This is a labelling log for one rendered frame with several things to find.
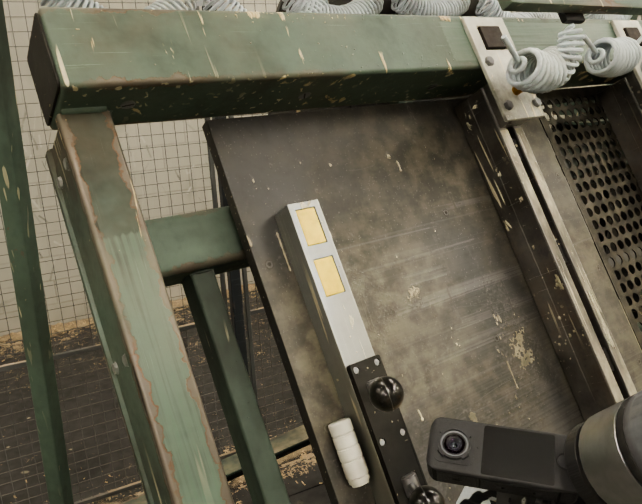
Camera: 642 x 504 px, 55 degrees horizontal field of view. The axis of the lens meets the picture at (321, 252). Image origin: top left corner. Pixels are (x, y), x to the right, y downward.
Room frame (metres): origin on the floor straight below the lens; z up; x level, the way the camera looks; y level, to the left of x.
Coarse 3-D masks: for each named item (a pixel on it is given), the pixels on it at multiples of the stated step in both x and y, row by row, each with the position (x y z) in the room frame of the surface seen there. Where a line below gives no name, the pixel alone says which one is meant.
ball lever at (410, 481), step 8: (408, 480) 0.64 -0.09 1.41; (416, 480) 0.64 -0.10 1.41; (408, 488) 0.63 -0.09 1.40; (416, 488) 0.56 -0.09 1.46; (424, 488) 0.55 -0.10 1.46; (432, 488) 0.55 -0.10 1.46; (408, 496) 0.63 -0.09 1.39; (416, 496) 0.55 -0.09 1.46; (424, 496) 0.54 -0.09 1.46; (432, 496) 0.54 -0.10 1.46; (440, 496) 0.55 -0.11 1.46
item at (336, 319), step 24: (288, 216) 0.79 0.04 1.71; (288, 240) 0.79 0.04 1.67; (312, 264) 0.76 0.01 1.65; (336, 264) 0.78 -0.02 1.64; (312, 288) 0.75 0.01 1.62; (312, 312) 0.75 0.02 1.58; (336, 312) 0.74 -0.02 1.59; (336, 336) 0.72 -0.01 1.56; (360, 336) 0.74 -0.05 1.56; (336, 360) 0.72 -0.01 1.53; (360, 360) 0.72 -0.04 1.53; (336, 384) 0.72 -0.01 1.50; (360, 408) 0.68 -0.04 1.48; (360, 432) 0.68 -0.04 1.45; (384, 480) 0.65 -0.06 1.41
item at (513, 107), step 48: (480, 48) 1.06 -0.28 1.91; (576, 48) 0.97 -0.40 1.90; (480, 96) 1.07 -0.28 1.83; (528, 96) 1.06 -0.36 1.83; (480, 144) 1.07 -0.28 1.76; (528, 144) 1.05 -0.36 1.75; (528, 192) 0.99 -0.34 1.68; (528, 240) 0.98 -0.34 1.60; (576, 288) 0.95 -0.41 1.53; (576, 336) 0.90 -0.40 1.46; (576, 384) 0.90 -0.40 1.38; (624, 384) 0.87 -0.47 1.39
